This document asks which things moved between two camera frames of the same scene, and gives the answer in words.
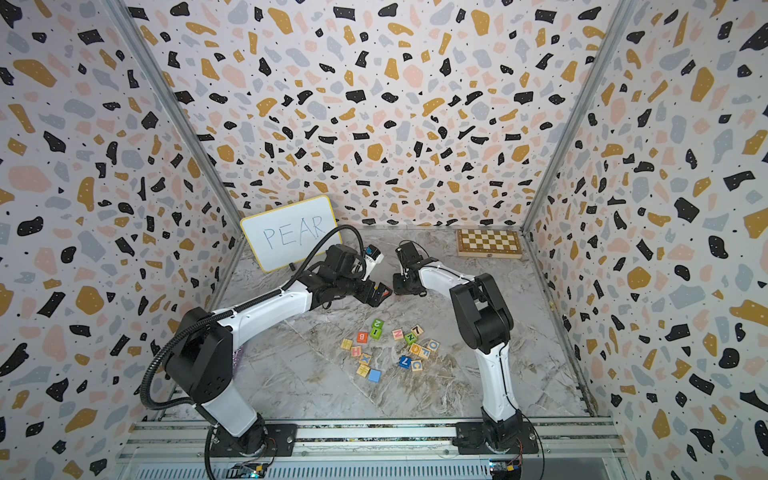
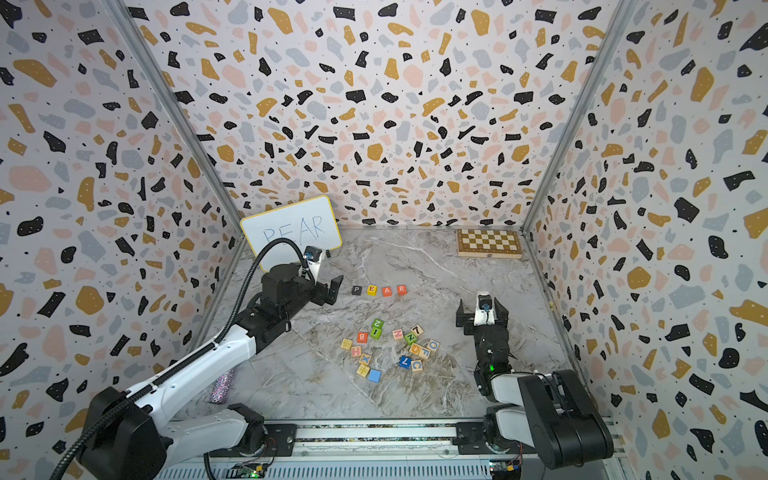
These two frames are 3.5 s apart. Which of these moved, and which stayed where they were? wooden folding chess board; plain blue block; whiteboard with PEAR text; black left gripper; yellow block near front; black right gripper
Moved: black right gripper; black left gripper
Stayed: yellow block near front; plain blue block; whiteboard with PEAR text; wooden folding chess board
